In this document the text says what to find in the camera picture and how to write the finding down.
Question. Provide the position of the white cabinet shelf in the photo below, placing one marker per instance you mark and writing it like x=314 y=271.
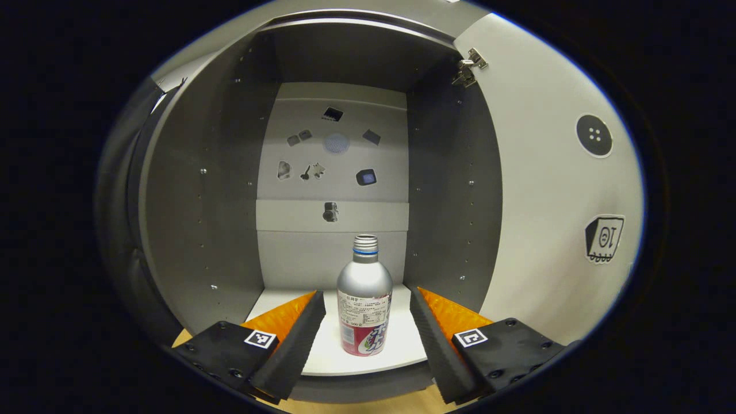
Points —
x=328 y=348

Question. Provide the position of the metal door hinge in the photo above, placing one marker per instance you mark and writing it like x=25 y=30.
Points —
x=468 y=66

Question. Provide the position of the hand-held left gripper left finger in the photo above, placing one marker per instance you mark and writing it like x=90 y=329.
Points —
x=293 y=351

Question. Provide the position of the white cabinet door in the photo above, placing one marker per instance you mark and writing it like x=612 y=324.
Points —
x=546 y=201

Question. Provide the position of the dark grey cabinet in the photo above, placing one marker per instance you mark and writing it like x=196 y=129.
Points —
x=201 y=201

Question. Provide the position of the silver bottle with red label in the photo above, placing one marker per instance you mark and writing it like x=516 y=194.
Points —
x=364 y=287

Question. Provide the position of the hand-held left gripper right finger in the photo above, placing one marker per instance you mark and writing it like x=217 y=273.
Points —
x=437 y=351

